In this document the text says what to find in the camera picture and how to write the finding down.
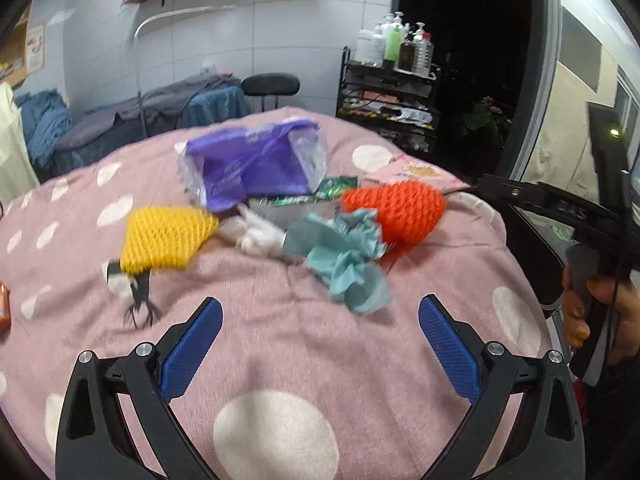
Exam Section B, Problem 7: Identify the person's right hand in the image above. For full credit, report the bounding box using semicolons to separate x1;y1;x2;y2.
561;266;640;361

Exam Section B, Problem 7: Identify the clear pump bottle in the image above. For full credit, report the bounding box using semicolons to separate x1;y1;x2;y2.
412;22;434;78

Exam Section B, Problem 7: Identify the pile of blue towels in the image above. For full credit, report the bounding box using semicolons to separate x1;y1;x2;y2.
15;90;73;168

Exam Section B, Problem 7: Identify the white wide bottle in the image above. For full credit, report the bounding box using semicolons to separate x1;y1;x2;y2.
356;29;386;67

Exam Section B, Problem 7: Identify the wooden notice board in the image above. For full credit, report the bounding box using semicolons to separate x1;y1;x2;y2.
0;5;31;86

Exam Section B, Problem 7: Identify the white tissue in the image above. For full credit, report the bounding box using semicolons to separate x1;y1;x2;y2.
217;205;292;262

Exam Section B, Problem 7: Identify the cream cloth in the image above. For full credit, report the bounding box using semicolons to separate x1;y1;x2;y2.
0;82;41;206

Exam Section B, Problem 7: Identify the potted plant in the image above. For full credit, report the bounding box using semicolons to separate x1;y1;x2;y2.
460;97;513;148

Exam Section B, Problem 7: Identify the grey blanket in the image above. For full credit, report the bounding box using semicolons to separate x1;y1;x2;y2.
55;72;241;151

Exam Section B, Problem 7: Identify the white arc lamp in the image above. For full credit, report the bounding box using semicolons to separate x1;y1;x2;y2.
134;5;238;138

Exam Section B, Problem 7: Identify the teal paper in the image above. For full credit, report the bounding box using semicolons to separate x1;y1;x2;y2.
285;210;393;316

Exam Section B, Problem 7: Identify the black storage rack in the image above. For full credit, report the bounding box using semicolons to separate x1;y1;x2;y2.
336;46;442;163

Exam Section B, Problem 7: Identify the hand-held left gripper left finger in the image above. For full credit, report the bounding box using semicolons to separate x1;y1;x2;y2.
55;297;223;480

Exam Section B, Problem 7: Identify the black round stool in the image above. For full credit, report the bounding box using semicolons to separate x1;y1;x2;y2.
241;74;300;111

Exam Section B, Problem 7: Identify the orange foam fruit net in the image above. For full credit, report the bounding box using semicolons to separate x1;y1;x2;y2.
341;181;447;261

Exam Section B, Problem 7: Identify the green snack wrapper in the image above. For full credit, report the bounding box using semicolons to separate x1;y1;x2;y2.
252;195;321;207
314;176;358;200

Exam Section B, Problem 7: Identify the pink polka-dot blanket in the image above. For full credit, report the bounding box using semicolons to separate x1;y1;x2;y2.
0;106;551;480

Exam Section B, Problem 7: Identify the white pump bottle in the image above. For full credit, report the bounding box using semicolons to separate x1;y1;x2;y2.
375;12;397;41

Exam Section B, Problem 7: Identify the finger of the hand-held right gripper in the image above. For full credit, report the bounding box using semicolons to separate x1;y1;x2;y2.
480;174;548;211

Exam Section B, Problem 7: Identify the brown pump bottle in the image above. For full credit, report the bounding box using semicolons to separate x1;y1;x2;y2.
398;23;417;72

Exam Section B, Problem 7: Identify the massage bed with teal skirt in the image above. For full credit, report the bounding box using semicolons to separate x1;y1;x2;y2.
30;72;251;176

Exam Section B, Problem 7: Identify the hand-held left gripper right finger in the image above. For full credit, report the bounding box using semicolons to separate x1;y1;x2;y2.
419;295;586;480

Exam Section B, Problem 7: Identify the yellow foam fruit net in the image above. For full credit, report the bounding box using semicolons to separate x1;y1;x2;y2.
120;206;221;277

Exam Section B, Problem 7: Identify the purple plastic bag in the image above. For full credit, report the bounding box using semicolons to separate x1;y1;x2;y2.
179;119;328;212

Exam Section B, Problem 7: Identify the wall poster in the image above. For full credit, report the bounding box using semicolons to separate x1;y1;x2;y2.
25;22;47;73

